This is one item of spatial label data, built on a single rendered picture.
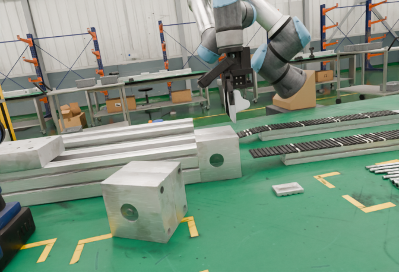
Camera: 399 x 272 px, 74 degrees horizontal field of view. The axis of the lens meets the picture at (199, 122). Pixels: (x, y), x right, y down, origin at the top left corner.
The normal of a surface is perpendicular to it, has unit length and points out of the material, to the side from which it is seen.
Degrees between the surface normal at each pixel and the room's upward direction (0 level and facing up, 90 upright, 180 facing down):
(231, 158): 90
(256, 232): 0
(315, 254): 0
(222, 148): 90
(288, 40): 101
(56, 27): 90
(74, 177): 90
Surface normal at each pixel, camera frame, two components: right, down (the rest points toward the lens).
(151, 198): -0.32, 0.25
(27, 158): 0.06, 0.22
